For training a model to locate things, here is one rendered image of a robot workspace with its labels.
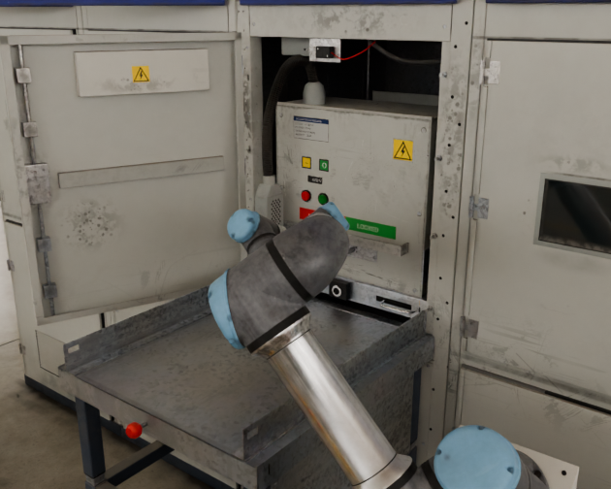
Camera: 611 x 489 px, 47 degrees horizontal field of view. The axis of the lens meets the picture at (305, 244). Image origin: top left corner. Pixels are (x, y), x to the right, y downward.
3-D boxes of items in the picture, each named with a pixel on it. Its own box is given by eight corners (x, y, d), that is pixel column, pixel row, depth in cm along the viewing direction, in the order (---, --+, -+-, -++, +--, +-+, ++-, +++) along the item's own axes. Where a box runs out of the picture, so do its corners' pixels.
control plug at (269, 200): (268, 247, 197) (267, 187, 191) (255, 244, 200) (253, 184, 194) (285, 241, 203) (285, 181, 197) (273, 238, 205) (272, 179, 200)
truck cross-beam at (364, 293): (426, 322, 182) (428, 301, 180) (269, 277, 213) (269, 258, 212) (435, 316, 186) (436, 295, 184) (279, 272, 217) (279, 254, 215)
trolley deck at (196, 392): (258, 494, 129) (257, 467, 127) (60, 388, 165) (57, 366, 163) (433, 358, 179) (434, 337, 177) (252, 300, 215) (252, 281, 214)
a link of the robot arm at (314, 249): (329, 199, 105) (325, 190, 154) (270, 242, 106) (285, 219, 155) (372, 261, 106) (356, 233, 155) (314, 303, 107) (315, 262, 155)
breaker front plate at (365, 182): (418, 304, 182) (428, 119, 167) (275, 265, 211) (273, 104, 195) (420, 302, 183) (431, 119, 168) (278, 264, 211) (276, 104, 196)
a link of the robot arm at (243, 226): (234, 249, 151) (218, 222, 155) (263, 261, 160) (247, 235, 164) (259, 225, 149) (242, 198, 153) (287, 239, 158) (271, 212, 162)
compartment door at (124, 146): (32, 317, 191) (-6, 35, 168) (242, 276, 221) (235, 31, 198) (37, 326, 186) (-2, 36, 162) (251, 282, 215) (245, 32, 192)
